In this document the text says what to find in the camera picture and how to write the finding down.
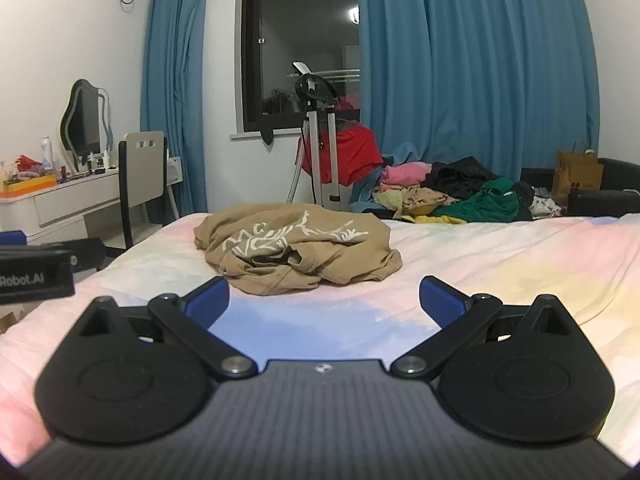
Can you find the white patterned cloth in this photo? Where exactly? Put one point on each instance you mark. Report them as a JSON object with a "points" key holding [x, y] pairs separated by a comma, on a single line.
{"points": [[547, 206]]}

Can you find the yellow garment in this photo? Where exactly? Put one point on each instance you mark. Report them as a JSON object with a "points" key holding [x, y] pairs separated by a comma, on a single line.
{"points": [[430, 219]]}

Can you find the tan printed t-shirt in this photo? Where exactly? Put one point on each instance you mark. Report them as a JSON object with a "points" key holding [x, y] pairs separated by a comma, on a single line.
{"points": [[310, 255]]}

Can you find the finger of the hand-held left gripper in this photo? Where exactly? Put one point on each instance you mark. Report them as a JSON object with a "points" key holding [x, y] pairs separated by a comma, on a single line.
{"points": [[87, 256], [11, 238]]}

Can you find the pastel bedsheet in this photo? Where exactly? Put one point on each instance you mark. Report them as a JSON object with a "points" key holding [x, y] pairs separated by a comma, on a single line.
{"points": [[500, 265]]}

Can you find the small white bottle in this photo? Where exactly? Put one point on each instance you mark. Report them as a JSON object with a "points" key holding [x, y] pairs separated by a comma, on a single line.
{"points": [[106, 159]]}

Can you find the white dressing table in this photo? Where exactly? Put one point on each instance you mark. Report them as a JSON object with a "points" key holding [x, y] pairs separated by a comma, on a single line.
{"points": [[65, 200]]}

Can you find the green garment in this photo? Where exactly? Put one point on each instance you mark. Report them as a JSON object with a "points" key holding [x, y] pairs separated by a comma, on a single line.
{"points": [[485, 202]]}

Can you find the beige garment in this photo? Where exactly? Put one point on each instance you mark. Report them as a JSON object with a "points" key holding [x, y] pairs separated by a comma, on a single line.
{"points": [[420, 197]]}

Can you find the black sofa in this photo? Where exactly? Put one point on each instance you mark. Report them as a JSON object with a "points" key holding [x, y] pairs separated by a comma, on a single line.
{"points": [[610, 202]]}

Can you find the white chair black frame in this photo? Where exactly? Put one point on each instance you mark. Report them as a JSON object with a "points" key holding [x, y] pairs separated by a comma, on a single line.
{"points": [[142, 170]]}

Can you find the black garment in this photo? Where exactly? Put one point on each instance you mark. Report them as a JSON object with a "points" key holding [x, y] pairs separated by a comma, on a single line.
{"points": [[460, 175]]}

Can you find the pink garment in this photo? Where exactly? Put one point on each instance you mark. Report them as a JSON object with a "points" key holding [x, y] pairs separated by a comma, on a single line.
{"points": [[402, 175]]}

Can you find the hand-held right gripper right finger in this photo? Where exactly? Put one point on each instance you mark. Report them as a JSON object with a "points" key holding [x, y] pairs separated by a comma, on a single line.
{"points": [[440, 301]]}

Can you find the wavy framed mirror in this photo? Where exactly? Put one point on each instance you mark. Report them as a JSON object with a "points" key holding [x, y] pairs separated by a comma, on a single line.
{"points": [[82, 120]]}

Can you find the white spray bottle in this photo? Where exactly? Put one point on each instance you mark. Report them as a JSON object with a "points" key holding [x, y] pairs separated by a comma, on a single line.
{"points": [[47, 152]]}

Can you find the narrow blue curtain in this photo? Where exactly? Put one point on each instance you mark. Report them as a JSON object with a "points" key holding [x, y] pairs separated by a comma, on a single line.
{"points": [[170, 85]]}

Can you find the dark framed window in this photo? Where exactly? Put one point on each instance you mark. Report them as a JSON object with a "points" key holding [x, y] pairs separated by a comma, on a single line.
{"points": [[285, 35]]}

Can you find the white wall box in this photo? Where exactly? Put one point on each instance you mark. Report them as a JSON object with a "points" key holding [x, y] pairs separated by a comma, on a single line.
{"points": [[173, 170]]}

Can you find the orange box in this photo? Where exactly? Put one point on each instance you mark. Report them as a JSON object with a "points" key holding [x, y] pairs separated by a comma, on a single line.
{"points": [[30, 186]]}

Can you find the garment steamer stand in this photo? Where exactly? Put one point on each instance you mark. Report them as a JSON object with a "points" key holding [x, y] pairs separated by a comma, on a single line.
{"points": [[314, 130]]}

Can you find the red garment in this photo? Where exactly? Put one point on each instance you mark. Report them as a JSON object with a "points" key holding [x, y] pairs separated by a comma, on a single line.
{"points": [[357, 152]]}

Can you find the brown paper bag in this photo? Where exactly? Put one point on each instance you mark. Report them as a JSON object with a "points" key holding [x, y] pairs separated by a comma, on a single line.
{"points": [[575, 172]]}

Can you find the black hanging pad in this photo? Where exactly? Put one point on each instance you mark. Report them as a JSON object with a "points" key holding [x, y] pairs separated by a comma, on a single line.
{"points": [[267, 132]]}

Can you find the wide blue curtain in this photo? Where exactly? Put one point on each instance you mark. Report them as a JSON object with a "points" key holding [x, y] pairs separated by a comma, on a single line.
{"points": [[475, 60]]}

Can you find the teal cloth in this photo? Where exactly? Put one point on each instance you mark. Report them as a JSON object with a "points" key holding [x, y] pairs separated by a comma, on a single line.
{"points": [[367, 195]]}

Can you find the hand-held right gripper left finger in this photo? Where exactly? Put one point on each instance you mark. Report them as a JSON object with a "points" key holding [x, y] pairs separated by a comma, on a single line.
{"points": [[207, 301]]}

